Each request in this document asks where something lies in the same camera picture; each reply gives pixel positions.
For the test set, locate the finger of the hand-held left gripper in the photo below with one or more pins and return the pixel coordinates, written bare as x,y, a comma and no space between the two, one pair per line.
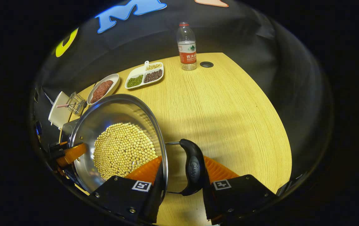
60,147
71,155

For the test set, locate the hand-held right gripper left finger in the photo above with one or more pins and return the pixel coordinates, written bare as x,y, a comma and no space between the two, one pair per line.
119,194

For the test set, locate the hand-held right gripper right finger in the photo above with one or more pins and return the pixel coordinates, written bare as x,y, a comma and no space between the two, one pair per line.
242,194

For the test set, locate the black induction cooktop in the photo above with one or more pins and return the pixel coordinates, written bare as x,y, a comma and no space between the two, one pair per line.
68,128

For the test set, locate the heap of yellow soybeans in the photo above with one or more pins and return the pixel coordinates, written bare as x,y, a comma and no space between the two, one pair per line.
122,150

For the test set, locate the white toaster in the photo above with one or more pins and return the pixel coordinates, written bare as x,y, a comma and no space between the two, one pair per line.
58,116

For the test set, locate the brown meat patty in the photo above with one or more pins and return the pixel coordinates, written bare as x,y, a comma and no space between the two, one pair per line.
101,90

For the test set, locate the round white plate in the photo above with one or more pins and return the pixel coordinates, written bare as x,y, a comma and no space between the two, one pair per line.
111,78

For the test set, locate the divided white bean dish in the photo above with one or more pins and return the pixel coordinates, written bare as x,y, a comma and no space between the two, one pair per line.
143,73

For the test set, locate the clear plastic water bottle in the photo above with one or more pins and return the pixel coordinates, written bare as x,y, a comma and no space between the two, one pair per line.
187,47

